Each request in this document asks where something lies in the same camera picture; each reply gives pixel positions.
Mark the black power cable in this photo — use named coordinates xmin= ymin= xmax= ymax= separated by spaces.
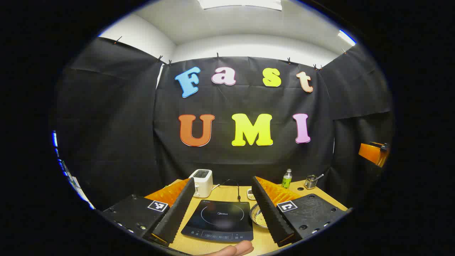
xmin=212 ymin=179 xmax=242 ymax=202

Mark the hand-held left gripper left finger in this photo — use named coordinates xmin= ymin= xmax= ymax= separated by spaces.
xmin=101 ymin=177 xmax=196 ymax=247

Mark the stainless steel pot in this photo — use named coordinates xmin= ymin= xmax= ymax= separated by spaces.
xmin=250 ymin=203 xmax=269 ymax=229

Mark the ceiling light panel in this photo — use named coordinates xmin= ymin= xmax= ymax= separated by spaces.
xmin=338 ymin=30 xmax=357 ymax=46
xmin=197 ymin=0 xmax=283 ymax=11

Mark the black induction cooktop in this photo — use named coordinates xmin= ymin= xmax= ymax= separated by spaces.
xmin=181 ymin=199 xmax=254 ymax=243

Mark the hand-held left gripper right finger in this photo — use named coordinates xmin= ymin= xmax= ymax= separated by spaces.
xmin=251 ymin=176 xmax=350 ymax=247

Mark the computer monitor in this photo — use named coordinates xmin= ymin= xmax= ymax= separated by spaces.
xmin=52 ymin=130 xmax=95 ymax=210

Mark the white toaster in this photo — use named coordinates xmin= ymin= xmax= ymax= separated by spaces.
xmin=188 ymin=169 xmax=214 ymax=198

